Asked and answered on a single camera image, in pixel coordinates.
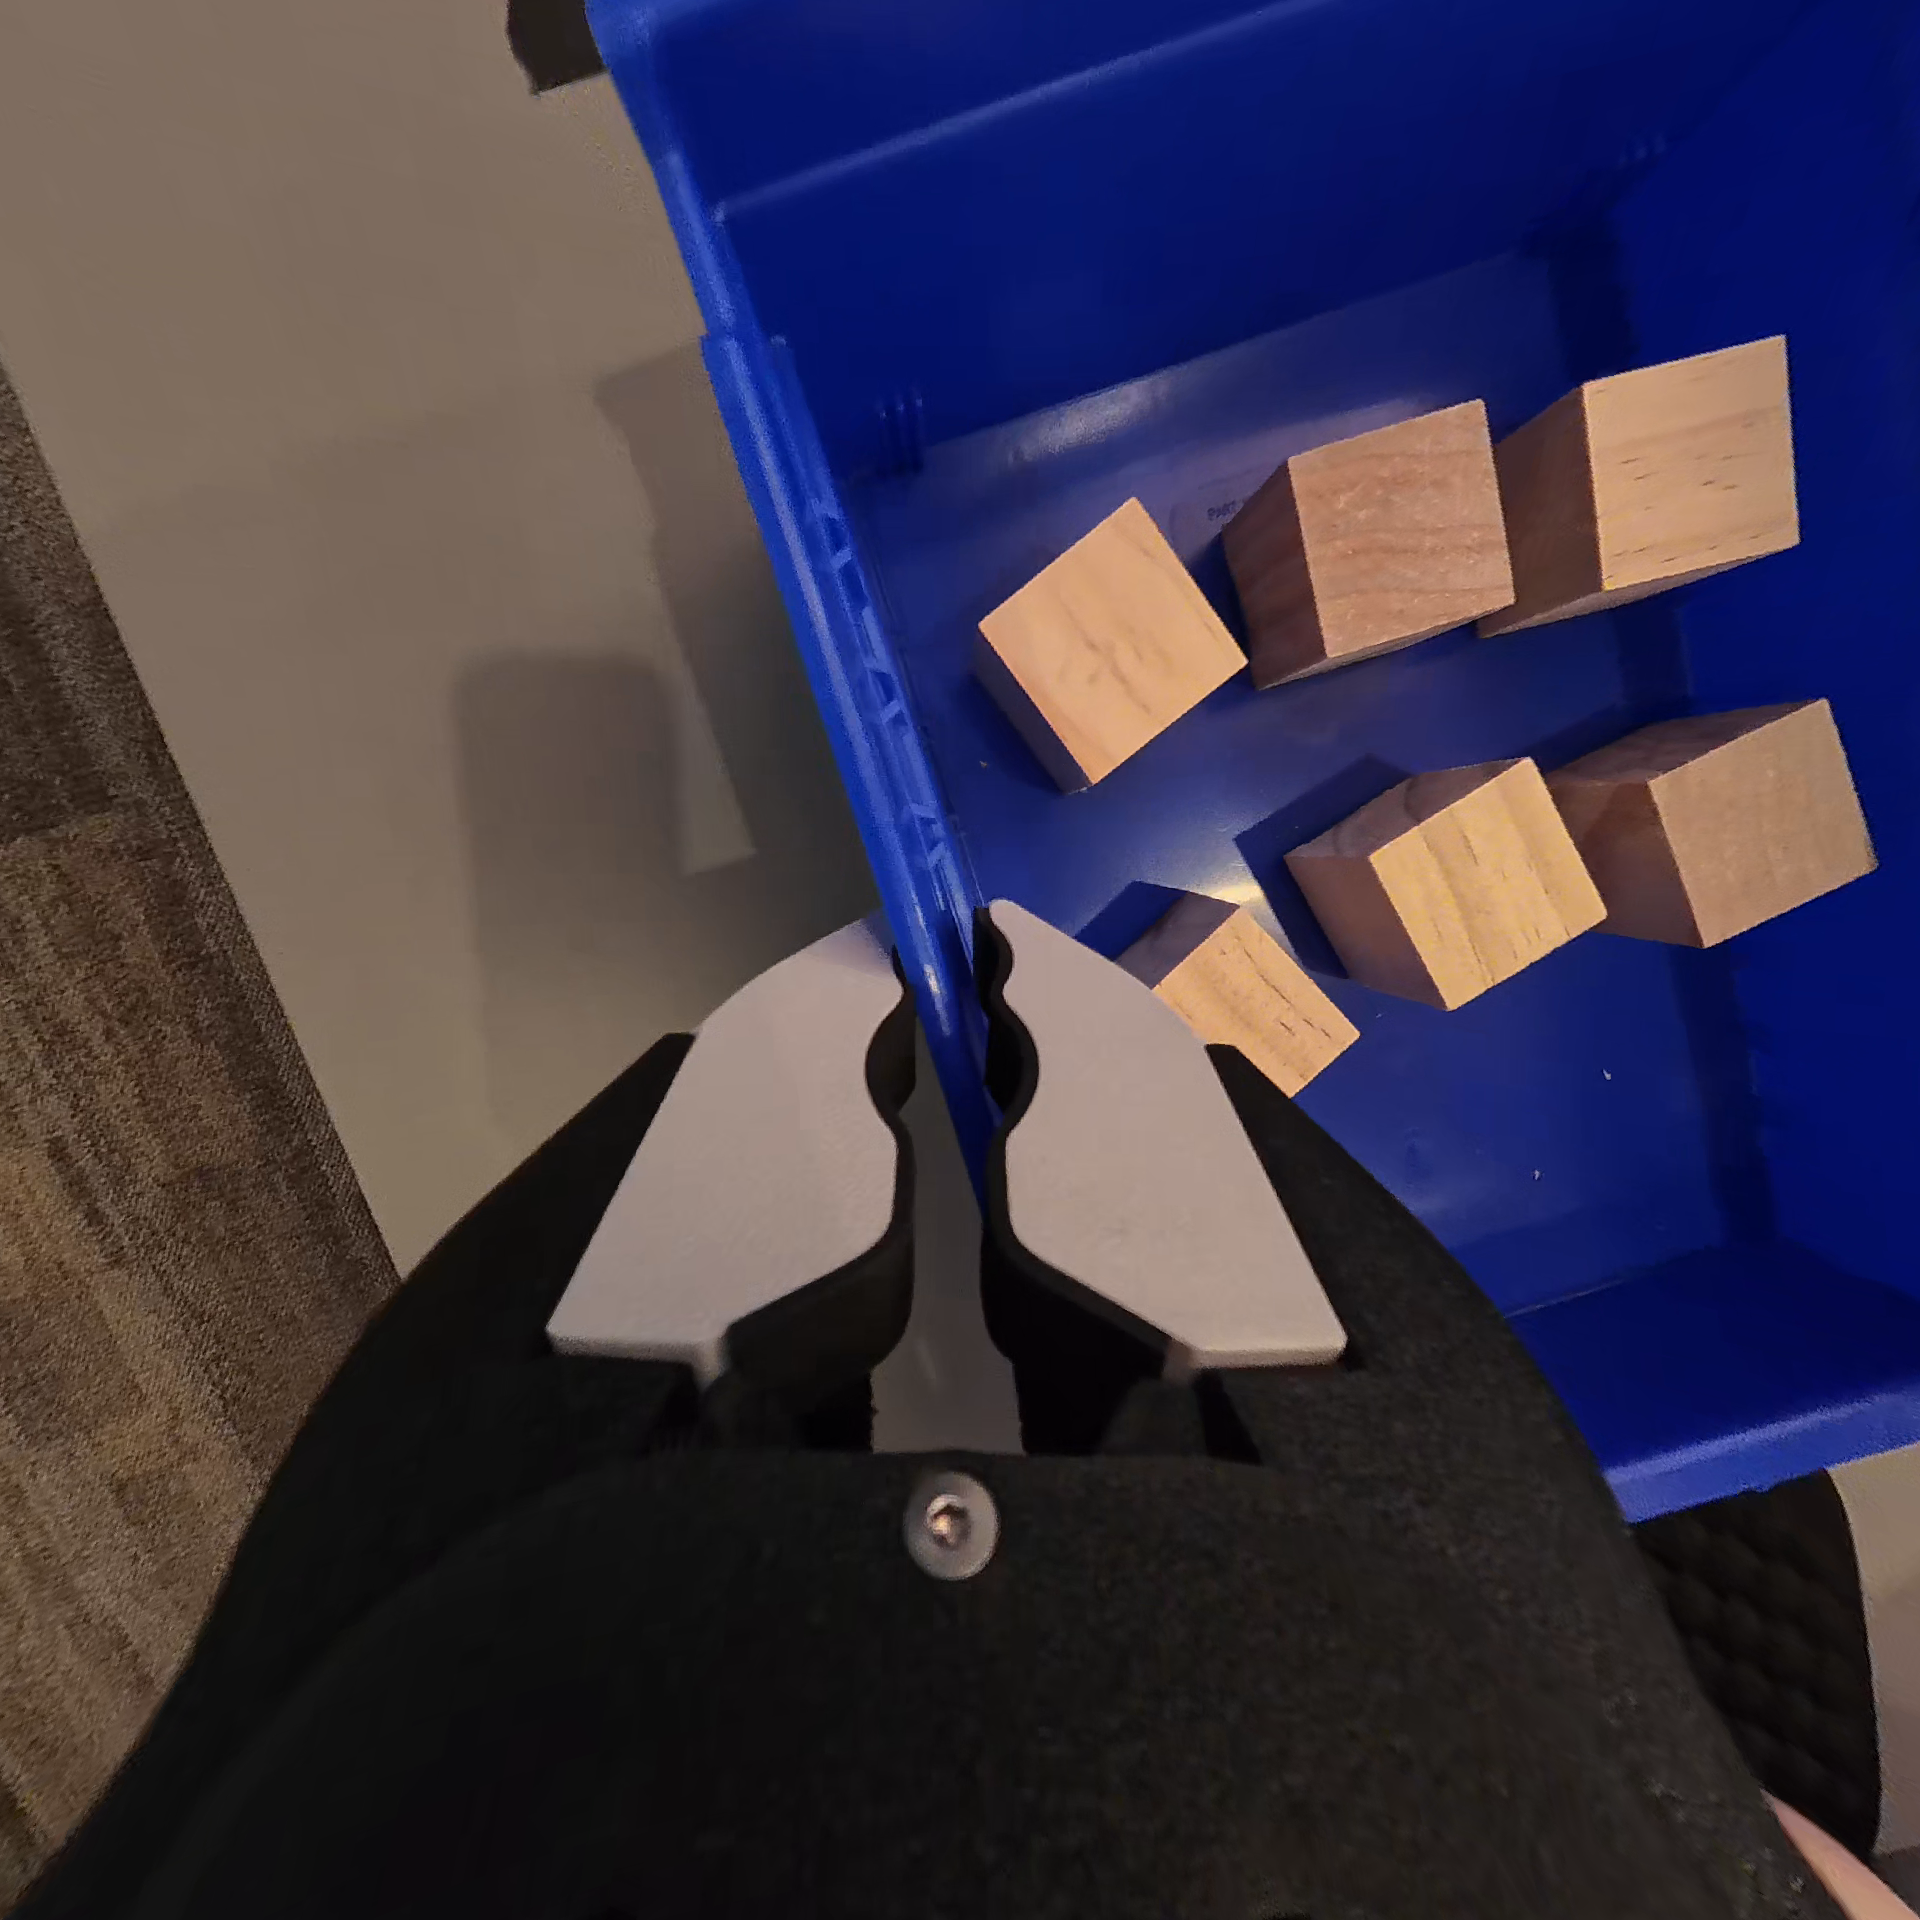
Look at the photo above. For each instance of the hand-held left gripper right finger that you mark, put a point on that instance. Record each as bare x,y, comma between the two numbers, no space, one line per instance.
1170,1185

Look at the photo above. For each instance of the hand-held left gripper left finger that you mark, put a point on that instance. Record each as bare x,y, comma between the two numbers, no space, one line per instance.
734,1185

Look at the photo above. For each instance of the group of plain wooden cubes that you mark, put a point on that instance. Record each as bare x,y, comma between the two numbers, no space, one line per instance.
1364,540

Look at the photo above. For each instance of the blue plastic bin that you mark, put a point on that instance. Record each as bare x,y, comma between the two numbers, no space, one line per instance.
1201,194

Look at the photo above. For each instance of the black mesh chair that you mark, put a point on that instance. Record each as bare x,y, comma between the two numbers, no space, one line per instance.
1757,1649

